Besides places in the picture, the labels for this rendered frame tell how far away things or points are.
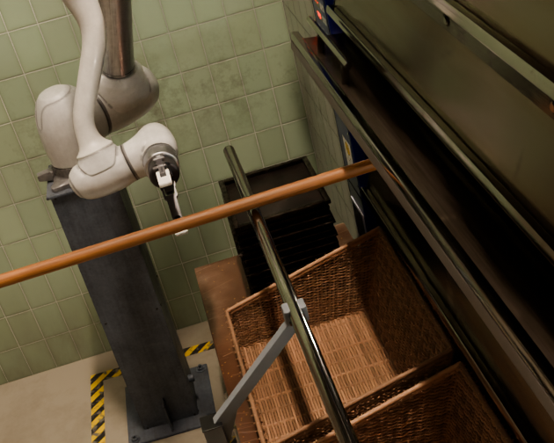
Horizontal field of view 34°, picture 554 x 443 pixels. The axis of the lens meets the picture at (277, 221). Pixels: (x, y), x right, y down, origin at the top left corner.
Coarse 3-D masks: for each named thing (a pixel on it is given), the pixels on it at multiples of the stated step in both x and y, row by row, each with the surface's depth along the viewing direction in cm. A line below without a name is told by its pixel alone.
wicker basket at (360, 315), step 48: (384, 240) 242; (336, 288) 255; (384, 288) 244; (240, 336) 255; (336, 336) 254; (384, 336) 249; (432, 336) 213; (336, 384) 237; (384, 384) 203; (288, 432) 205
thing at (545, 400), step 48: (384, 96) 189; (384, 144) 170; (432, 144) 168; (432, 192) 153; (480, 192) 152; (432, 240) 142; (480, 240) 140; (528, 240) 139; (528, 288) 128; (528, 384) 114
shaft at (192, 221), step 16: (368, 160) 206; (320, 176) 205; (336, 176) 205; (352, 176) 206; (272, 192) 204; (288, 192) 204; (224, 208) 203; (240, 208) 203; (160, 224) 202; (176, 224) 202; (192, 224) 202; (112, 240) 201; (128, 240) 201; (144, 240) 202; (64, 256) 200; (80, 256) 200; (96, 256) 201; (16, 272) 199; (32, 272) 199; (48, 272) 201
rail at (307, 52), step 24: (336, 96) 186; (360, 120) 174; (408, 192) 150; (432, 216) 142; (456, 240) 136; (456, 264) 133; (480, 288) 126; (504, 312) 120; (528, 336) 116; (528, 360) 113; (552, 384) 108
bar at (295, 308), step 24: (240, 168) 223; (240, 192) 215; (264, 240) 194; (288, 288) 178; (288, 312) 173; (288, 336) 176; (312, 336) 165; (264, 360) 178; (312, 360) 159; (240, 384) 181; (336, 408) 148; (216, 432) 183; (336, 432) 145
